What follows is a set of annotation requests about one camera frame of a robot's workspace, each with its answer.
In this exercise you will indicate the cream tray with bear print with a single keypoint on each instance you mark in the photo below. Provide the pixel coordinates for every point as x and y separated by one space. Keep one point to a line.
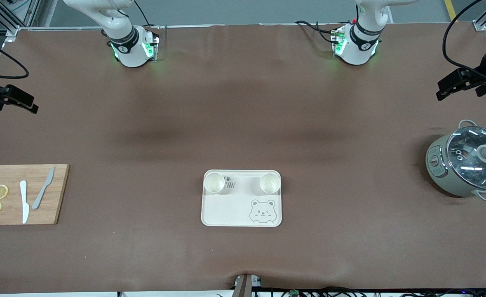
234 206

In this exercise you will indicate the glass pot lid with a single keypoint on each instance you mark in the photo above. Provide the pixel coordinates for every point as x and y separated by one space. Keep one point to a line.
469 161

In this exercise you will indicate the grey electric cooking pot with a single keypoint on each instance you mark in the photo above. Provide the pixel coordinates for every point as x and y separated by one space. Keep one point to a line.
438 173

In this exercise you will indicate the silver table edge rail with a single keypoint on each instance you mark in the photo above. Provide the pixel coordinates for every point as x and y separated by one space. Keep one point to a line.
61 28

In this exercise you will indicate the white plastic cup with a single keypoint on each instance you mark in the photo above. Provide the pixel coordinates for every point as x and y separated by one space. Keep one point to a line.
214 182
270 183

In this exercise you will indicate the brown table cover mat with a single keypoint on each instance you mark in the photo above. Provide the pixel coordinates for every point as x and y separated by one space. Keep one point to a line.
242 103

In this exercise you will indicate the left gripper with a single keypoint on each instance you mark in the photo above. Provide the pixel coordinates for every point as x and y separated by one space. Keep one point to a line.
485 68

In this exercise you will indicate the wooden cutting board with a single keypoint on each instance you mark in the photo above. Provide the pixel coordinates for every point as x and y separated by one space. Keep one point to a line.
57 198

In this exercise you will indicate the white plastic knife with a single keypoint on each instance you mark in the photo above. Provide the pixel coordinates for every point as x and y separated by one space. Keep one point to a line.
24 206

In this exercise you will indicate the grey plastic knife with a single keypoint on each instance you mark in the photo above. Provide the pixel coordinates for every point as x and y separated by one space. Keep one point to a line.
41 194

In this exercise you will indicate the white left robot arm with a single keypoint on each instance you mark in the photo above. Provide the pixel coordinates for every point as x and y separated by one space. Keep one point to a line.
356 51

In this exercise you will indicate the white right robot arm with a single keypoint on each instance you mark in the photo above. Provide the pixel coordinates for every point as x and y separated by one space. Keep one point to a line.
129 53

